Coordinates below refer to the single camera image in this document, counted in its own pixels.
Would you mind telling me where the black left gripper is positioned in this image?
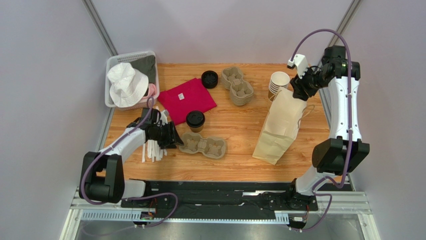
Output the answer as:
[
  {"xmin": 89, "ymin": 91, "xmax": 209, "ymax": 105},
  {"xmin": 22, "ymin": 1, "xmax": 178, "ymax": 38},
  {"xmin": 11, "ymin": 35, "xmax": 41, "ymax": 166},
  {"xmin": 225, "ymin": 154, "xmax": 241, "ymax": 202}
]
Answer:
[{"xmin": 150, "ymin": 121, "xmax": 185, "ymax": 150}]

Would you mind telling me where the stack of paper cups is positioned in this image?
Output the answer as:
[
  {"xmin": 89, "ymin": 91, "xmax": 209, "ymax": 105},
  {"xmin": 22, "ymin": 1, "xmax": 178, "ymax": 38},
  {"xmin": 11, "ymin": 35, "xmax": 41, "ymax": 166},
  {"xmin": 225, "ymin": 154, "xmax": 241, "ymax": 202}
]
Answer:
[{"xmin": 268, "ymin": 71, "xmax": 291, "ymax": 102}]

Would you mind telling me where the black cup lid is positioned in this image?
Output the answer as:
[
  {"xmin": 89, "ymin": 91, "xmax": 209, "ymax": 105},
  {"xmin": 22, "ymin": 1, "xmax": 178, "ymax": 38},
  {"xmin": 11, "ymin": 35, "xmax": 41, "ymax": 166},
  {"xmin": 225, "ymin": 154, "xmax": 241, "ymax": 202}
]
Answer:
[{"xmin": 186, "ymin": 110, "xmax": 206, "ymax": 128}]

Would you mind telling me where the brown paper bag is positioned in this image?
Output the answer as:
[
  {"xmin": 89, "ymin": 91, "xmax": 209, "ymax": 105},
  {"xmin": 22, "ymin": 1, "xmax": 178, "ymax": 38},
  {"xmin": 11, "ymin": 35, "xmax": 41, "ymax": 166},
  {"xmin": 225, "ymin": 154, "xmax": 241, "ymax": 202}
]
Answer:
[{"xmin": 252, "ymin": 87, "xmax": 315, "ymax": 165}]

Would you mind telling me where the single cardboard cup carrier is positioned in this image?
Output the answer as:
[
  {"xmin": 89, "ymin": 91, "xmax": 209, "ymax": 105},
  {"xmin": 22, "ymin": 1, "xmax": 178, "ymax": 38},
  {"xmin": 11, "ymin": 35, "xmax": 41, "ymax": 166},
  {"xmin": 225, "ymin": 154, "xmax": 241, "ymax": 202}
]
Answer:
[{"xmin": 178, "ymin": 132, "xmax": 227, "ymax": 160}]

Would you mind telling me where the cardboard cup carrier stack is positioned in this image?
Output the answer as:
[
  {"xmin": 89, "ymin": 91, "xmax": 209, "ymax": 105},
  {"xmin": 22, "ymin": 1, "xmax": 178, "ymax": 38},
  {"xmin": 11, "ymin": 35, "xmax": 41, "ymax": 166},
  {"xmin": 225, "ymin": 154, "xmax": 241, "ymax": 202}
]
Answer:
[{"xmin": 221, "ymin": 66, "xmax": 254, "ymax": 106}]

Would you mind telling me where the stack of black cup lids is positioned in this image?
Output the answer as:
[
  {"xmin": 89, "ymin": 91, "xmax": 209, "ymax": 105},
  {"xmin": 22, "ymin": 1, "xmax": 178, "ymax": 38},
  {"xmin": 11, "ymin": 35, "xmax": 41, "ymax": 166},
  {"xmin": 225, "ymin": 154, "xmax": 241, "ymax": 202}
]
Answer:
[{"xmin": 201, "ymin": 70, "xmax": 219, "ymax": 89}]

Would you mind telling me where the brown paper coffee cup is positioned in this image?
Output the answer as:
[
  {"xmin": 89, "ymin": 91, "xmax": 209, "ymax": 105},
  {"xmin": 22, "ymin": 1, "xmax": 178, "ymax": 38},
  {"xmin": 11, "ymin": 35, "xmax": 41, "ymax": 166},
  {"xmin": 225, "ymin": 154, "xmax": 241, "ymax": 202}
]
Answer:
[{"xmin": 189, "ymin": 125, "xmax": 204, "ymax": 133}]

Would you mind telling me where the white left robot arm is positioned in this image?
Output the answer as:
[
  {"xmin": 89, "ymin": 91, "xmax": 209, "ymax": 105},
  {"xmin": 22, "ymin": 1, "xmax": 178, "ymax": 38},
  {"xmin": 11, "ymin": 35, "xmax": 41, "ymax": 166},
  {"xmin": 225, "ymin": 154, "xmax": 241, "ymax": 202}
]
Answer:
[{"xmin": 79, "ymin": 107, "xmax": 184, "ymax": 205}]

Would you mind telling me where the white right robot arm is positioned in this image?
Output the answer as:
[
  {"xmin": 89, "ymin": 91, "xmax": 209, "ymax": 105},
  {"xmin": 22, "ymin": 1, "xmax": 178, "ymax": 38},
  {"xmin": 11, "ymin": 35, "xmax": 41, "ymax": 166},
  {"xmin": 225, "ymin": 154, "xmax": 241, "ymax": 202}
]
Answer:
[{"xmin": 287, "ymin": 45, "xmax": 370, "ymax": 198}]

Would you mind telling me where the bundle of white straws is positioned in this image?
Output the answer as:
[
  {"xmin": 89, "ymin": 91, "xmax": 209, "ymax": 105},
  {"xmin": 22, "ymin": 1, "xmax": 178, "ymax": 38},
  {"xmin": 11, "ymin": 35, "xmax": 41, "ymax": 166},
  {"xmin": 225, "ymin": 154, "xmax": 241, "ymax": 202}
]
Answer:
[{"xmin": 141, "ymin": 140, "xmax": 168, "ymax": 163}]

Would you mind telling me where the red folded cloth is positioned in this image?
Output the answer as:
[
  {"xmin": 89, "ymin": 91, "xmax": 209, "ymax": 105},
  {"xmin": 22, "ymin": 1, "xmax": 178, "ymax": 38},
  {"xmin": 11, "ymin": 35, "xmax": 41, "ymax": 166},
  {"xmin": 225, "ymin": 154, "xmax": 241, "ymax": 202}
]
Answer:
[{"xmin": 157, "ymin": 78, "xmax": 217, "ymax": 125}]

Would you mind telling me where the pink cloth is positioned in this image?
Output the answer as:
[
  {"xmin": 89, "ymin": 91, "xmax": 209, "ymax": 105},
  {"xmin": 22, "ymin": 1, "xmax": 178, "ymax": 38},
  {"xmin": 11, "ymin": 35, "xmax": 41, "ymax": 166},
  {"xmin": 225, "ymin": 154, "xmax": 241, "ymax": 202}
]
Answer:
[{"xmin": 141, "ymin": 83, "xmax": 157, "ymax": 100}]

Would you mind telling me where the white bucket hat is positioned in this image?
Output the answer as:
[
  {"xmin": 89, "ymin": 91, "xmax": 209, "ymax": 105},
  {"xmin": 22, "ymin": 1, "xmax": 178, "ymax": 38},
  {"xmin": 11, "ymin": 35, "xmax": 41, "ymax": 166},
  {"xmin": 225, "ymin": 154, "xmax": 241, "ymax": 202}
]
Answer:
[{"xmin": 106, "ymin": 62, "xmax": 149, "ymax": 108}]

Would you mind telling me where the dark green cloth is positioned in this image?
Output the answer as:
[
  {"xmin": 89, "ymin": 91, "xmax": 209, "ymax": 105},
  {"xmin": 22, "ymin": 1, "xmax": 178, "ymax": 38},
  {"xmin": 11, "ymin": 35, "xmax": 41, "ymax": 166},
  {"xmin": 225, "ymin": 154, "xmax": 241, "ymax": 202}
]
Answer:
[{"xmin": 130, "ymin": 55, "xmax": 157, "ymax": 84}]

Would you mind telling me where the white plastic basket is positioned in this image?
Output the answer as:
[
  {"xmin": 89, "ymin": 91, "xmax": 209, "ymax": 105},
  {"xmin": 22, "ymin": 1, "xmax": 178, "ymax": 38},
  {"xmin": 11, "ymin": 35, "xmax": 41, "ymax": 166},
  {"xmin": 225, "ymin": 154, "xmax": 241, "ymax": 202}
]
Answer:
[{"xmin": 104, "ymin": 50, "xmax": 160, "ymax": 108}]

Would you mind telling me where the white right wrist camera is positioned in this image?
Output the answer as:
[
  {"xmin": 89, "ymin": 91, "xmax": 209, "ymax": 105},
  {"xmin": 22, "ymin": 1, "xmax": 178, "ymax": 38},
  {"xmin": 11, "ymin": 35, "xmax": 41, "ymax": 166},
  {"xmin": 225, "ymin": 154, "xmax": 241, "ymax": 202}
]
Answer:
[{"xmin": 287, "ymin": 54, "xmax": 310, "ymax": 79}]

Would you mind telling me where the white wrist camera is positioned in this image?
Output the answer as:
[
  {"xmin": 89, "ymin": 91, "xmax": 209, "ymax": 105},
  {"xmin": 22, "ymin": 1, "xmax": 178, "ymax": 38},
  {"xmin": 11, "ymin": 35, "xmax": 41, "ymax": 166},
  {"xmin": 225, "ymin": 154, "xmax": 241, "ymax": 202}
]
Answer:
[
  {"xmin": 157, "ymin": 109, "xmax": 170, "ymax": 126},
  {"xmin": 287, "ymin": 54, "xmax": 310, "ymax": 79}
]

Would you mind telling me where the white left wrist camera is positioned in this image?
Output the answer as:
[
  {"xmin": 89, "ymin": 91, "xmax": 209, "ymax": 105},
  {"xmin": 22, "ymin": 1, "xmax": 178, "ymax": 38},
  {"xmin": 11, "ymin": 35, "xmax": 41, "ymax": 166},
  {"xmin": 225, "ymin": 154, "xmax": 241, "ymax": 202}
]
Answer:
[{"xmin": 157, "ymin": 109, "xmax": 170, "ymax": 126}]

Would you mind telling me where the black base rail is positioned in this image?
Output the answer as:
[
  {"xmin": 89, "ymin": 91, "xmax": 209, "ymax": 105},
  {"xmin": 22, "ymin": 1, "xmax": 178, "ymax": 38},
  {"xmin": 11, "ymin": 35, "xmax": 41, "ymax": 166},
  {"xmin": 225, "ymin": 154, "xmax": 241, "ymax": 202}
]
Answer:
[{"xmin": 120, "ymin": 180, "xmax": 319, "ymax": 220}]

